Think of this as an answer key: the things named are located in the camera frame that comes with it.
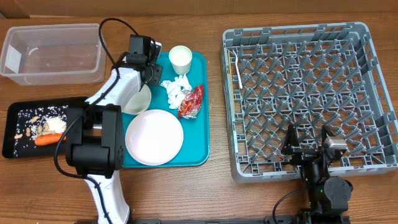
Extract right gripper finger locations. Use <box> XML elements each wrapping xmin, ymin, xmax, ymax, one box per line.
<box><xmin>283</xmin><ymin>124</ymin><xmax>299</xmax><ymax>150</ymax></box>
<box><xmin>322</xmin><ymin>124</ymin><xmax>335</xmax><ymax>146</ymax></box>

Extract white bowl with peanuts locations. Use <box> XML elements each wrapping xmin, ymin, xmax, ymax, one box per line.
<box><xmin>122</xmin><ymin>85</ymin><xmax>152</xmax><ymax>115</ymax></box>

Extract orange carrot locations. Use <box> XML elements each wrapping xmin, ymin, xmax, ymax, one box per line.
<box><xmin>34</xmin><ymin>134</ymin><xmax>62</xmax><ymax>146</ymax></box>

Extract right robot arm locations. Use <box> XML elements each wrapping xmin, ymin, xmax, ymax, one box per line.
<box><xmin>282</xmin><ymin>124</ymin><xmax>353</xmax><ymax>224</ymax></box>

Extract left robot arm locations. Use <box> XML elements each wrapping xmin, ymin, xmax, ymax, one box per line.
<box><xmin>65</xmin><ymin>35</ymin><xmax>162</xmax><ymax>223</ymax></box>

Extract grey dishwasher rack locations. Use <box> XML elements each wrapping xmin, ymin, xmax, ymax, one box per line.
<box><xmin>220</xmin><ymin>22</ymin><xmax>397</xmax><ymax>183</ymax></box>

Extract crumpled white napkin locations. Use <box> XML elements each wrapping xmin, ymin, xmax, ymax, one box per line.
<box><xmin>160</xmin><ymin>74</ymin><xmax>192</xmax><ymax>110</ymax></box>

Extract white paper cup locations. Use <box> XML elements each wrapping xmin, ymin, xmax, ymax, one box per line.
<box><xmin>169</xmin><ymin>45</ymin><xmax>193</xmax><ymax>75</ymax></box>

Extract red snack wrapper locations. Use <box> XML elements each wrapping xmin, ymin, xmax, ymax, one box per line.
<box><xmin>177</xmin><ymin>85</ymin><xmax>205</xmax><ymax>119</ymax></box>

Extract white round plate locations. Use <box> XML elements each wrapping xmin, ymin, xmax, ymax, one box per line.
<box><xmin>125</xmin><ymin>110</ymin><xmax>184</xmax><ymax>166</ymax></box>

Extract wooden chopstick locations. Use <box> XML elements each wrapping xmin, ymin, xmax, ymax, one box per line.
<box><xmin>228</xmin><ymin>51</ymin><xmax>233</xmax><ymax>92</ymax></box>

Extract teal serving tray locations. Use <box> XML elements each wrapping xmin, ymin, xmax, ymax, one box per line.
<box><xmin>122</xmin><ymin>52</ymin><xmax>210</xmax><ymax>169</ymax></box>

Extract clear plastic bin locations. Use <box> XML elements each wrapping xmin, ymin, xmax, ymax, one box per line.
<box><xmin>1</xmin><ymin>24</ymin><xmax>106</xmax><ymax>85</ymax></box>

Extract peanuts and rice pile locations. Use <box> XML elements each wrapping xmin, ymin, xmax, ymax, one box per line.
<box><xmin>13</xmin><ymin>105</ymin><xmax>68</xmax><ymax>157</ymax></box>

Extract black plastic tray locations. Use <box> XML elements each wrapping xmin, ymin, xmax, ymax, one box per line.
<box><xmin>2</xmin><ymin>96</ymin><xmax>86</xmax><ymax>159</ymax></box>

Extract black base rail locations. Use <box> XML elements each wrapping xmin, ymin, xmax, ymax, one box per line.
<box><xmin>130</xmin><ymin>216</ymin><xmax>303</xmax><ymax>224</ymax></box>

